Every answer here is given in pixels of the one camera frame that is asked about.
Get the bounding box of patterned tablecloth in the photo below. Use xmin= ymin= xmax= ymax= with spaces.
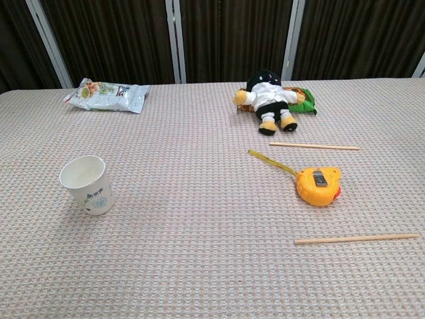
xmin=0 ymin=77 xmax=425 ymax=319

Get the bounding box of white snack bag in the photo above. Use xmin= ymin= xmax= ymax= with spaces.
xmin=64 ymin=77 xmax=150 ymax=115

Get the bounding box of black and white plush toy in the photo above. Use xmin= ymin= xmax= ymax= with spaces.
xmin=232 ymin=68 xmax=305 ymax=136

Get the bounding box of green and orange snack bag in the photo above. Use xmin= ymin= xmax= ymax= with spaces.
xmin=236 ymin=86 xmax=318 ymax=116

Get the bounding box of dark folding screen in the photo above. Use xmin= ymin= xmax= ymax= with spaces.
xmin=0 ymin=0 xmax=425 ymax=95

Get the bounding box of wooden chopstick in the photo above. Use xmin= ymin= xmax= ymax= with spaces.
xmin=269 ymin=142 xmax=361 ymax=152
xmin=294 ymin=233 xmax=422 ymax=246

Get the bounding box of yellow tape measure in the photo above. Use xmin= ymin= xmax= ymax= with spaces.
xmin=248 ymin=149 xmax=343 ymax=208

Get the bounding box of white paper cup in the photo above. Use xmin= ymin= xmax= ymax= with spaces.
xmin=58 ymin=155 xmax=116 ymax=217

